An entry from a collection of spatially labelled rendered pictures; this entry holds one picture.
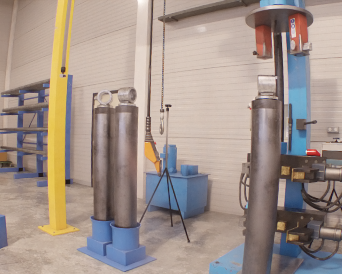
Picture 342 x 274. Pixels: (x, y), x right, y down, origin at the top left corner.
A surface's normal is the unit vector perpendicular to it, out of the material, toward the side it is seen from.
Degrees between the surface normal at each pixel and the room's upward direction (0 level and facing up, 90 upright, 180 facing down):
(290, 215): 90
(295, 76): 90
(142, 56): 90
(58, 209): 90
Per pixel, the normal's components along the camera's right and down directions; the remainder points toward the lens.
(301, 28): 0.48, 0.02
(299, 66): -0.64, 0.00
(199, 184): 0.77, 0.03
